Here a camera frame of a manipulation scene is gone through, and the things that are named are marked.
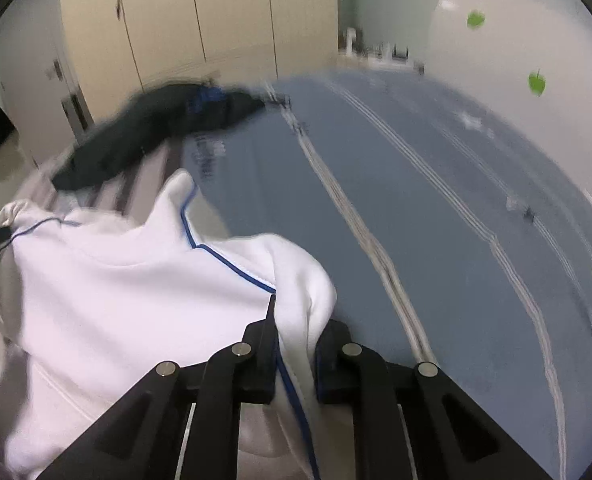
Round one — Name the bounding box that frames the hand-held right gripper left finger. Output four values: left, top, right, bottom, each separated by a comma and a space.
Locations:
36, 294, 279, 480

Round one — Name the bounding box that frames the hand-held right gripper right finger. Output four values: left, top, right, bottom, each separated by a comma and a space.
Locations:
313, 319, 554, 480

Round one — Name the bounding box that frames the white jacket with blue piping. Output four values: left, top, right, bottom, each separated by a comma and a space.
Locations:
0, 167, 338, 480

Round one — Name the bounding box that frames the white door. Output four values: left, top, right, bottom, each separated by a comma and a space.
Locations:
0, 10, 97, 168

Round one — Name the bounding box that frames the blue striped bedsheet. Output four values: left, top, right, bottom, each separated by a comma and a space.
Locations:
183, 67, 592, 480

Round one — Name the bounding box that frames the dark navy garment pile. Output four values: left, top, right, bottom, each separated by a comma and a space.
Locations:
51, 81, 267, 192

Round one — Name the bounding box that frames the cream wardrobe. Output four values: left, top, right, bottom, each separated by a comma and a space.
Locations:
58, 0, 339, 93

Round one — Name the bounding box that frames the bedside clutter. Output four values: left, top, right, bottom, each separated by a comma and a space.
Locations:
338, 27, 427, 73

